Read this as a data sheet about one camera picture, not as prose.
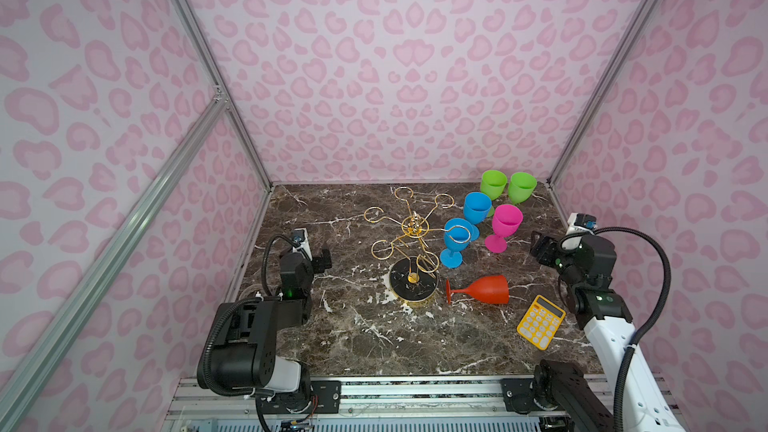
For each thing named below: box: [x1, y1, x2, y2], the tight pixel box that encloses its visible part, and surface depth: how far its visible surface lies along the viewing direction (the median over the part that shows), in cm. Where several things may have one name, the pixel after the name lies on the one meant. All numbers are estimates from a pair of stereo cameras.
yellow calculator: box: [516, 295, 567, 351], surface depth 85 cm
